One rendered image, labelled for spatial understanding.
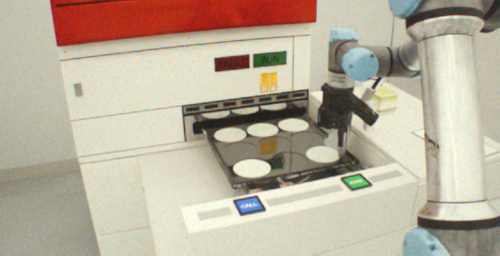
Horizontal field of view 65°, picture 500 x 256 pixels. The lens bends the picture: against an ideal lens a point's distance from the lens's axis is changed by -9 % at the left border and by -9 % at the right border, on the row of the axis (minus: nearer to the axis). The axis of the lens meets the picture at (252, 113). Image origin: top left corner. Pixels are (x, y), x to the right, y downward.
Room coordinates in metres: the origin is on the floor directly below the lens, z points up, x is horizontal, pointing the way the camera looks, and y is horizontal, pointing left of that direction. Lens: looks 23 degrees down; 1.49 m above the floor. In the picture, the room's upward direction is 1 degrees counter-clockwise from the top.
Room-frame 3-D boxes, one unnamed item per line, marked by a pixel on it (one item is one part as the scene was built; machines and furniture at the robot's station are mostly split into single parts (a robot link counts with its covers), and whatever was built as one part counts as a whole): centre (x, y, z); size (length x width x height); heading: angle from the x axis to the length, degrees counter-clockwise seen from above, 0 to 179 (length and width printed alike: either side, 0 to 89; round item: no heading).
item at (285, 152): (1.15, -0.07, 0.90); 0.34 x 0.34 x 0.01; 18
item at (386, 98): (1.24, -0.42, 1.00); 0.07 x 0.07 x 0.07; 22
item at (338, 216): (0.78, -0.12, 0.89); 0.55 x 0.09 x 0.14; 108
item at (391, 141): (1.18, -0.47, 0.89); 0.62 x 0.35 x 0.14; 18
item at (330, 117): (1.06, -0.23, 1.05); 0.09 x 0.08 x 0.12; 63
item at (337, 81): (1.06, -0.24, 1.13); 0.08 x 0.08 x 0.05
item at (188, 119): (1.34, 0.01, 0.89); 0.44 x 0.02 x 0.10; 108
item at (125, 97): (1.30, 0.19, 1.02); 0.82 x 0.03 x 0.40; 108
